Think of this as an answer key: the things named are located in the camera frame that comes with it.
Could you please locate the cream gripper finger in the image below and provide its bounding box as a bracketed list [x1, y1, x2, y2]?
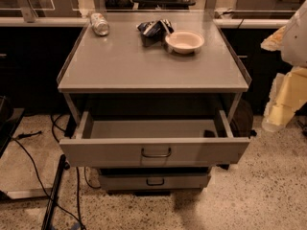
[262, 73, 285, 132]
[260, 26, 285, 52]

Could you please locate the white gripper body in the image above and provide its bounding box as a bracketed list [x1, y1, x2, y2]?
[269, 67, 307, 126]

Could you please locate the grey top drawer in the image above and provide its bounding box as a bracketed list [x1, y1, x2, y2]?
[59, 111, 249, 168]

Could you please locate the grey drawer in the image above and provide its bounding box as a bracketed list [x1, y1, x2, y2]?
[59, 111, 249, 168]
[99, 173, 210, 191]

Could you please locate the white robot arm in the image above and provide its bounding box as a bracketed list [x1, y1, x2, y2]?
[261, 2, 307, 132]

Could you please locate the grey bottom drawer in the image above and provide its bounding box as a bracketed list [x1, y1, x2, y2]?
[99, 173, 210, 191]

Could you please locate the white bowl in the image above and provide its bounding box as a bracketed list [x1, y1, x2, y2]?
[165, 30, 204, 55]

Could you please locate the grey metal cabinet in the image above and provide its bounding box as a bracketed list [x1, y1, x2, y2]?
[58, 11, 251, 179]

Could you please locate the silver soda can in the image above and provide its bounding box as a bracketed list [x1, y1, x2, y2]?
[90, 12, 109, 36]

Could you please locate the black stand bar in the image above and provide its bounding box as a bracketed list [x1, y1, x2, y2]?
[41, 154, 66, 230]

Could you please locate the black floor cable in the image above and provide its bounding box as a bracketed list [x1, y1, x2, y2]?
[12, 113, 102, 230]

